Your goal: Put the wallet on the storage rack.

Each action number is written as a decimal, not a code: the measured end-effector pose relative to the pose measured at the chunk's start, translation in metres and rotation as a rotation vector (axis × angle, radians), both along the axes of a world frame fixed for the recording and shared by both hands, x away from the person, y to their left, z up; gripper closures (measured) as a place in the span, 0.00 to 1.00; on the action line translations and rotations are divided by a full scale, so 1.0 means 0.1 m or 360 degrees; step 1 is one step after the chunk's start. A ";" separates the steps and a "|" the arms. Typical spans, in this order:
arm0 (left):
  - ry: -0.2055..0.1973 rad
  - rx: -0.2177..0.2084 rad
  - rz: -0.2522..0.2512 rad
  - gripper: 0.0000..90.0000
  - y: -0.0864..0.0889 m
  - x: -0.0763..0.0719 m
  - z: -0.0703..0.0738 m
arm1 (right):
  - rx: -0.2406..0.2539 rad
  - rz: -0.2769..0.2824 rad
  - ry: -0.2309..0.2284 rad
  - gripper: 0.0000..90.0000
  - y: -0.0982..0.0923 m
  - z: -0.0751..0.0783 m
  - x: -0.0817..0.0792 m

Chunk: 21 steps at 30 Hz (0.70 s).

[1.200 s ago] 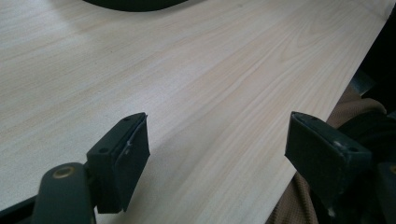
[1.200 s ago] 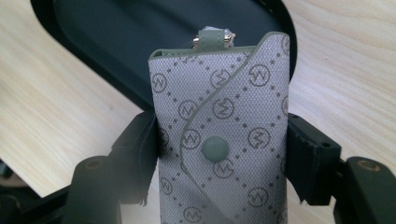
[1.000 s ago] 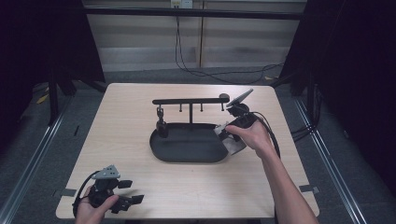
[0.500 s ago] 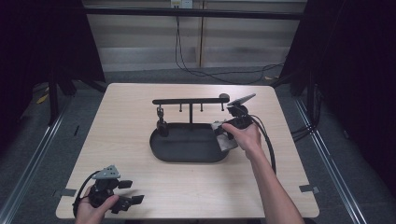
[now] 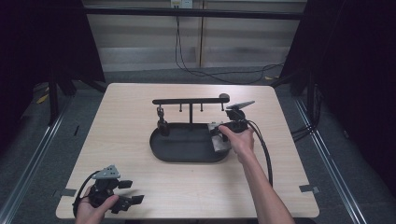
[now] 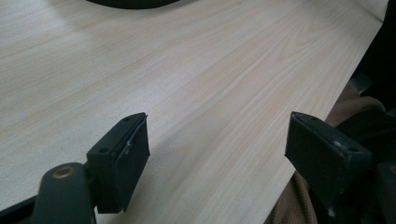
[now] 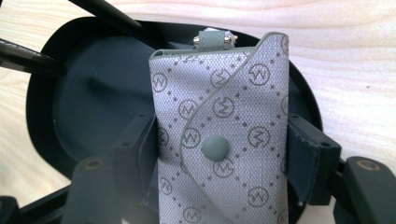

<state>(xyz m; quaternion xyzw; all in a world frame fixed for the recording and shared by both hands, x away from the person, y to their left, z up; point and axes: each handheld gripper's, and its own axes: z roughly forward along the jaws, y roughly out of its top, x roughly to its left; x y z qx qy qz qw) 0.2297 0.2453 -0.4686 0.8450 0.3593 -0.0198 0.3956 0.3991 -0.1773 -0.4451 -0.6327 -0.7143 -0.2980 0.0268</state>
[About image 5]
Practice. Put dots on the black metal stand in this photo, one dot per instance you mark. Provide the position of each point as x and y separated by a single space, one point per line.
53 99

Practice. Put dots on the black car key with keyring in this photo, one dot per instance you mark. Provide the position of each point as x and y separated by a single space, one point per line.
162 126

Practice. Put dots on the white wall outlet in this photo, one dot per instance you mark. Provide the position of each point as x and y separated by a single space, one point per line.
181 3

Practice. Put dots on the black horizontal metal bar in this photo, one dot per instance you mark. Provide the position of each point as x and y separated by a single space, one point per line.
193 13

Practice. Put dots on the dark curtain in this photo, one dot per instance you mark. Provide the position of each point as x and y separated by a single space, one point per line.
37 46
358 62

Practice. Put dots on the person's right hand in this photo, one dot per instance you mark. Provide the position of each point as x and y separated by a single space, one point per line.
243 144

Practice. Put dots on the grey patterned key pouch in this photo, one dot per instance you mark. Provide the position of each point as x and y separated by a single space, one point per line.
221 145

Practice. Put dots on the small black floor piece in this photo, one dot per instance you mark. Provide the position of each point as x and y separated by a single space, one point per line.
76 130

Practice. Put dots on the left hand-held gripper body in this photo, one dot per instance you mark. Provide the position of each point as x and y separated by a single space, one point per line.
104 189

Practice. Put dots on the black key rack with tray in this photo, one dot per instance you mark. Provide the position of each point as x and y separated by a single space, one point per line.
186 146

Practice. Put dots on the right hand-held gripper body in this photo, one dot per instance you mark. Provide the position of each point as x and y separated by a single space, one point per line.
236 116

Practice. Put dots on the metal floor rail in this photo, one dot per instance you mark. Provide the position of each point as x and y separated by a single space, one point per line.
330 165
34 161

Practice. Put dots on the yellow floor scrap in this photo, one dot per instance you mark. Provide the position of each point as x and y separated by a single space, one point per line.
42 99

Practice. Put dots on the grey tape strip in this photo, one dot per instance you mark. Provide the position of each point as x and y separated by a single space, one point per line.
309 188
65 193

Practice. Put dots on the person's left hand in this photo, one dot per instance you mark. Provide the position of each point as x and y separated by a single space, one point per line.
90 214

